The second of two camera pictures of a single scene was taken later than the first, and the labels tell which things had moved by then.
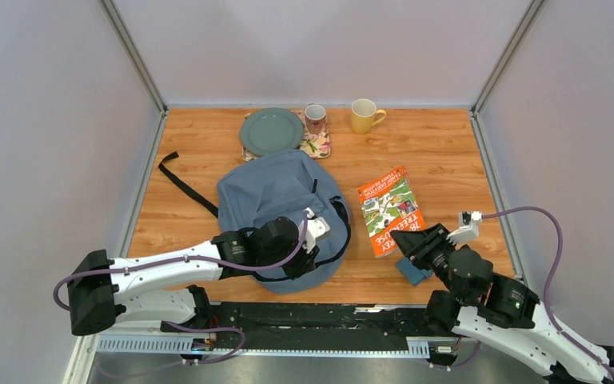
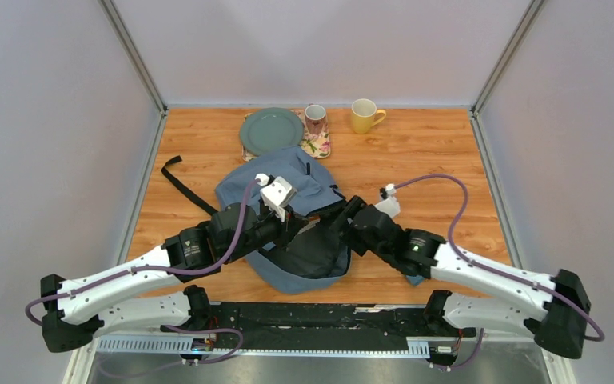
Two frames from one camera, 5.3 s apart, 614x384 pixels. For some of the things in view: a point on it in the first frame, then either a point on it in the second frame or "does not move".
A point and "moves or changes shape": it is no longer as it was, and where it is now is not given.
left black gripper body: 295,266 to 269,229
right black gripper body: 437,262 to 360,246
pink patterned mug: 315,117 does not move
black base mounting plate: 324,318 does not move
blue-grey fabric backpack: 285,184 moves or changes shape
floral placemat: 316,145 does not move
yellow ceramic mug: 364,112 does not move
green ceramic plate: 266,130 does not move
